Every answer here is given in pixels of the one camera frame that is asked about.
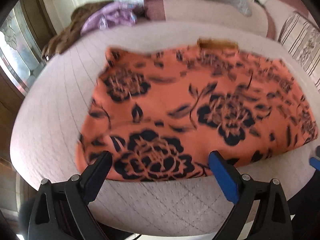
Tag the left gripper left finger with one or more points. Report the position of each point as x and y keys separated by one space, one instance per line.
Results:
x=60 y=210

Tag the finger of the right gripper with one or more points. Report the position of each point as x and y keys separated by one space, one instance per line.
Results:
x=314 y=159

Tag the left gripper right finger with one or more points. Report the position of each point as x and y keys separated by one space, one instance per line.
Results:
x=272 y=220

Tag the orange black floral garment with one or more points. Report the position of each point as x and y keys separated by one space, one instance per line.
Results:
x=161 y=114

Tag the striped floral pillow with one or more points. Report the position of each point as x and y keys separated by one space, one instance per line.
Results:
x=300 y=38

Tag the brown garment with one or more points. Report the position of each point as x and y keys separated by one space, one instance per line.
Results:
x=64 y=40

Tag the purple crumpled garment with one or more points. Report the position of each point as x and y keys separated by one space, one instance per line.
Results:
x=111 y=15

